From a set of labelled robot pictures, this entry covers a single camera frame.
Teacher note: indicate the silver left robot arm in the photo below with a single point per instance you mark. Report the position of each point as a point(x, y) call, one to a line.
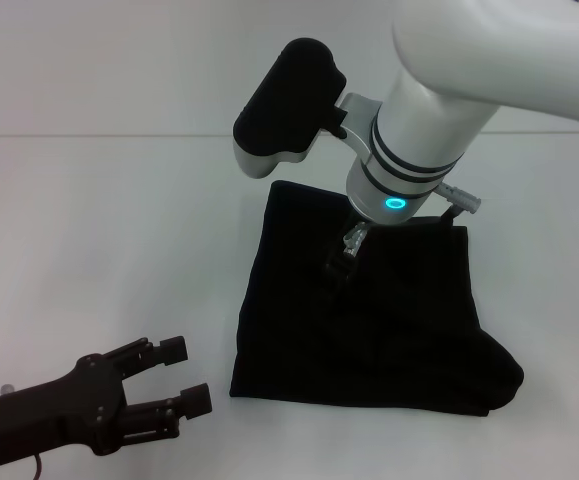
point(7, 388)

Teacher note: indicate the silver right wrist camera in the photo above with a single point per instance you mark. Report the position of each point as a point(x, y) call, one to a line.
point(284, 110)

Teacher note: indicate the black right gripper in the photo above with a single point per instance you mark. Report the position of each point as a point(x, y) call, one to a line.
point(341, 265)

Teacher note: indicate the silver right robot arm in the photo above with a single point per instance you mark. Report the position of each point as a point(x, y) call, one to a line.
point(444, 90)

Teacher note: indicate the black shirt with FREE print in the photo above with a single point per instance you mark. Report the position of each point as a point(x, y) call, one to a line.
point(394, 325)

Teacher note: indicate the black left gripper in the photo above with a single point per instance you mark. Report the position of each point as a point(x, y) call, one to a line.
point(59, 405)

